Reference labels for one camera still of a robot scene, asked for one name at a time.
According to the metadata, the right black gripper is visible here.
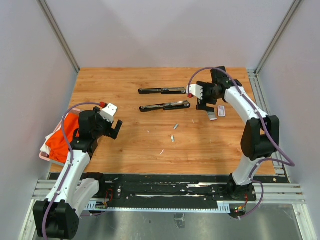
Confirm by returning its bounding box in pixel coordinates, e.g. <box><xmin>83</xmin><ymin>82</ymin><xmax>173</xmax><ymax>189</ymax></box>
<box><xmin>195</xmin><ymin>82</ymin><xmax>221</xmax><ymax>113</ymax></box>

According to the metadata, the staple box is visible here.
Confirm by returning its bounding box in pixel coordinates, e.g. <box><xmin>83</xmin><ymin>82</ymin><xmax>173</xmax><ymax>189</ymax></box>
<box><xmin>206</xmin><ymin>105</ymin><xmax>226</xmax><ymax>121</ymax></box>

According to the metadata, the black stapler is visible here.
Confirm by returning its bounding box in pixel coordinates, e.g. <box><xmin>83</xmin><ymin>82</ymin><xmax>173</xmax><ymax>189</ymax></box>
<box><xmin>139</xmin><ymin>100</ymin><xmax>191</xmax><ymax>113</ymax></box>
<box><xmin>138</xmin><ymin>87</ymin><xmax>187</xmax><ymax>95</ymax></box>

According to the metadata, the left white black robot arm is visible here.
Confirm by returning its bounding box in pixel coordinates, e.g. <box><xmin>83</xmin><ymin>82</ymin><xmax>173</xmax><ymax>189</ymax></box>
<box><xmin>32</xmin><ymin>102</ymin><xmax>123</xmax><ymax>240</ymax></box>

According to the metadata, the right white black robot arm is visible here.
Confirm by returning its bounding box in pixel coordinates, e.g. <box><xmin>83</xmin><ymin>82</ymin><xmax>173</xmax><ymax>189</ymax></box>
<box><xmin>187</xmin><ymin>66</ymin><xmax>280</xmax><ymax>200</ymax></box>

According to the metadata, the orange cloth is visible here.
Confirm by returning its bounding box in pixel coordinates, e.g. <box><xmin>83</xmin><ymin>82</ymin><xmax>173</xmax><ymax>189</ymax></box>
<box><xmin>47</xmin><ymin>113</ymin><xmax>79</xmax><ymax>164</ymax></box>

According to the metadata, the white cloth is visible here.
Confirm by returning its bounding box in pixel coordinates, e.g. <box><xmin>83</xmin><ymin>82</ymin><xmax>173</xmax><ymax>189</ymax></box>
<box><xmin>40</xmin><ymin>134</ymin><xmax>52</xmax><ymax>155</ymax></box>

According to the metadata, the pink plastic basket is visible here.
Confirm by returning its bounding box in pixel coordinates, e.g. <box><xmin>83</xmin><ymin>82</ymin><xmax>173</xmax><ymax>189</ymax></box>
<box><xmin>39</xmin><ymin>108</ymin><xmax>81</xmax><ymax>166</ymax></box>

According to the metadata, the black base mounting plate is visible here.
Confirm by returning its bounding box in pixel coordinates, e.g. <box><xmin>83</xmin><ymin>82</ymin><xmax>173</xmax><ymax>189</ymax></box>
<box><xmin>97</xmin><ymin>174</ymin><xmax>257</xmax><ymax>206</ymax></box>

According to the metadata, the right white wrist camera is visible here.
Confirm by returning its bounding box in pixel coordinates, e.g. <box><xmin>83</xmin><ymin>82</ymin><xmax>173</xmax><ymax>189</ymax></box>
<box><xmin>186</xmin><ymin>84</ymin><xmax>204</xmax><ymax>100</ymax></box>

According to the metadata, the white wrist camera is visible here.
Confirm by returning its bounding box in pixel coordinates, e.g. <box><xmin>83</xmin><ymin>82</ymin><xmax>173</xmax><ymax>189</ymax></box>
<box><xmin>100</xmin><ymin>103</ymin><xmax>118</xmax><ymax>123</ymax></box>
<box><xmin>186</xmin><ymin>84</ymin><xmax>204</xmax><ymax>100</ymax></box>

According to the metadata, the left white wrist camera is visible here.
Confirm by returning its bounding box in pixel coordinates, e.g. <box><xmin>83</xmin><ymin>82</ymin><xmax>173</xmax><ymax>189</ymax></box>
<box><xmin>100</xmin><ymin>103</ymin><xmax>118</xmax><ymax>123</ymax></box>

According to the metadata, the grey cable duct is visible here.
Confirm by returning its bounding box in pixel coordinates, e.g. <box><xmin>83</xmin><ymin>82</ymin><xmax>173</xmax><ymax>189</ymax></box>
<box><xmin>84</xmin><ymin>200</ymin><xmax>231</xmax><ymax>214</ymax></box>

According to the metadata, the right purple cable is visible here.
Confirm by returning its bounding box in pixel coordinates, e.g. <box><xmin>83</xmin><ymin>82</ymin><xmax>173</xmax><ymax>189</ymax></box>
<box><xmin>187</xmin><ymin>66</ymin><xmax>296</xmax><ymax>221</ymax></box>

